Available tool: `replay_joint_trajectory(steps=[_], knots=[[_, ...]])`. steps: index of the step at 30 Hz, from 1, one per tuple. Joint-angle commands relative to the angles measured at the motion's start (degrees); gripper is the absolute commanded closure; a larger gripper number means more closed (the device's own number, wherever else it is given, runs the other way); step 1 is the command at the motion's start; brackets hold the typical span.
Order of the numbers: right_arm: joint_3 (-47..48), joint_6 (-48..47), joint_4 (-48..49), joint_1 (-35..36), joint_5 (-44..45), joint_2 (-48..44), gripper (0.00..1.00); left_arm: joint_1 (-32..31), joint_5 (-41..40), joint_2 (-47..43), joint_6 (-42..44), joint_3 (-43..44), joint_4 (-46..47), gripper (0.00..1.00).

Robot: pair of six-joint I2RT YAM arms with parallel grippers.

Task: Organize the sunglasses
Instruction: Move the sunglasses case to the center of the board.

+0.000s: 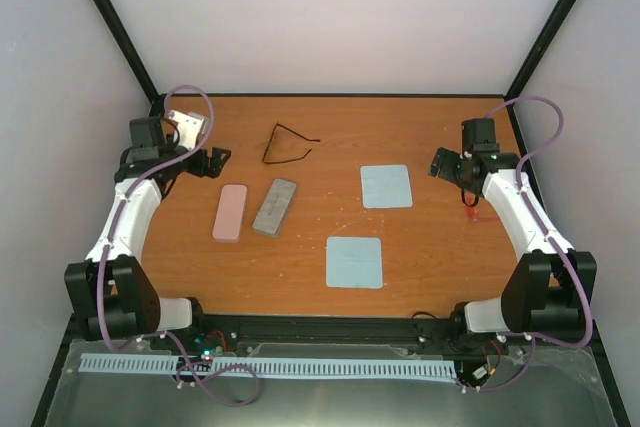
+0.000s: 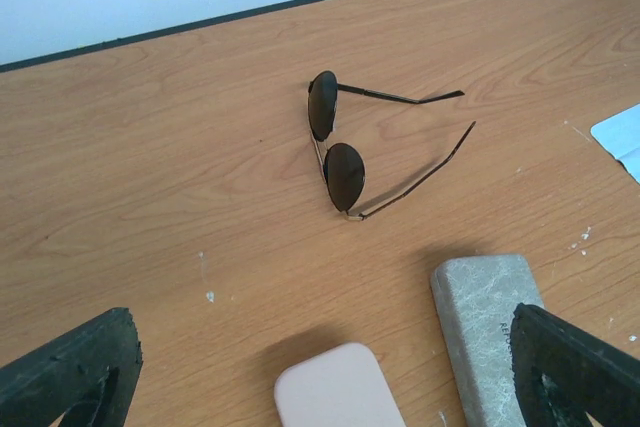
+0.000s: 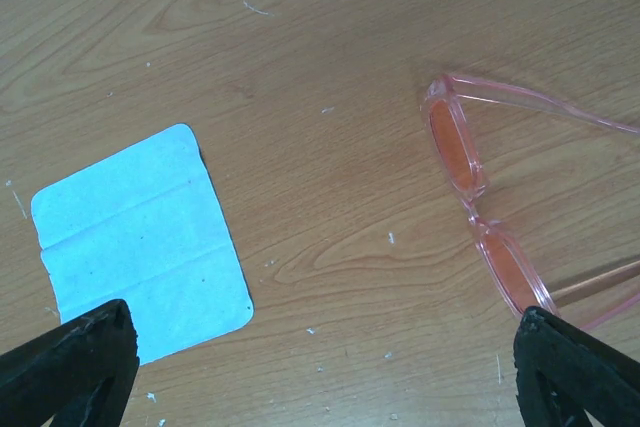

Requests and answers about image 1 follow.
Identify light blue cloth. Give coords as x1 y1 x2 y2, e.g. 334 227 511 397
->
360 164 413 209
326 236 383 289

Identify orange lens clear sunglasses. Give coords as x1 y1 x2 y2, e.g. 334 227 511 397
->
464 201 498 224

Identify grey glasses case teal lining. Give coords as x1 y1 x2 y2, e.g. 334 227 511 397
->
252 178 297 237

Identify purple cable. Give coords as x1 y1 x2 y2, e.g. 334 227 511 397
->
97 85 261 406
454 95 595 393

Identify black frame glasses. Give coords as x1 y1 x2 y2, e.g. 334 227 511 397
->
261 123 321 165

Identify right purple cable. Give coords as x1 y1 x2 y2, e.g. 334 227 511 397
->
454 95 595 393

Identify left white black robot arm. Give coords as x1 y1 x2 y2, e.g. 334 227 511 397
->
64 110 231 350

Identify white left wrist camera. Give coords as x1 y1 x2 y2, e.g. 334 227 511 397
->
167 110 208 150

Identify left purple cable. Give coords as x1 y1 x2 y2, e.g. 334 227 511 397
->
97 85 261 406

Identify black cage frame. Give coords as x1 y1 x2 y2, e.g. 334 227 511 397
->
32 0 630 426

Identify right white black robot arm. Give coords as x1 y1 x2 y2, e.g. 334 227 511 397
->
429 117 597 349

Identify light blue slotted cable duct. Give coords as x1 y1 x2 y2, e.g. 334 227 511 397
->
78 353 457 383

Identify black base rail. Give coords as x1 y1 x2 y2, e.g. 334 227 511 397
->
149 314 511 353

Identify pink glasses case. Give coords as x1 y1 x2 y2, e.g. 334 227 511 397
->
212 184 248 243

